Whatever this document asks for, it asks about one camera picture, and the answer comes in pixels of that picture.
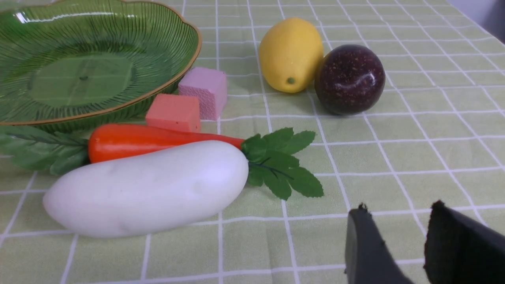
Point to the dark purple passion fruit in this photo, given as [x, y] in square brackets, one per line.
[350, 80]

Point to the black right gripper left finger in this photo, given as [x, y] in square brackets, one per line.
[367, 258]

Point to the yellow toy lemon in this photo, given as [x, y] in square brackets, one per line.
[289, 55]

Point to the salmon foam cube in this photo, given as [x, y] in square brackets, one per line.
[175, 112]

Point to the orange toy carrot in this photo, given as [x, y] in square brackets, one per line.
[58, 153]

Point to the white toy radish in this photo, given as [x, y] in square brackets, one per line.
[169, 188]

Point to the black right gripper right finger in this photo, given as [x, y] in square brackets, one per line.
[460, 250]

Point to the green glass leaf plate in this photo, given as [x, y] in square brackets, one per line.
[76, 64]

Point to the pink foam cube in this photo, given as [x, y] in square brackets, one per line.
[210, 86]

